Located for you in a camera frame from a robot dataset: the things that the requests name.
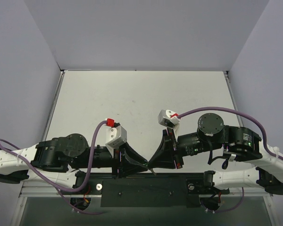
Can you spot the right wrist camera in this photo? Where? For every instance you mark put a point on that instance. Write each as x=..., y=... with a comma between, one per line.
x=168, y=118

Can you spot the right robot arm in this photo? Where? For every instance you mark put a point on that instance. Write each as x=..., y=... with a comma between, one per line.
x=248, y=161

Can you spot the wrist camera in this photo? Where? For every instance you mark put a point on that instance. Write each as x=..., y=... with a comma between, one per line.
x=168, y=118
x=115, y=137

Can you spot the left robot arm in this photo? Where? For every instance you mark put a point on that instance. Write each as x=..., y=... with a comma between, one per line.
x=66, y=162

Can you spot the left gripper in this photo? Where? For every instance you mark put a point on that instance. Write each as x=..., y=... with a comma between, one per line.
x=119, y=162

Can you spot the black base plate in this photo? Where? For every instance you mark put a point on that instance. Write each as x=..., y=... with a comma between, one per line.
x=148, y=190

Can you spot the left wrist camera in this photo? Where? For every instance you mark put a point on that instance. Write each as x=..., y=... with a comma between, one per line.
x=115, y=137

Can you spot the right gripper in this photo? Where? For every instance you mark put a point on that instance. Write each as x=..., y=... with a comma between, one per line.
x=174, y=150

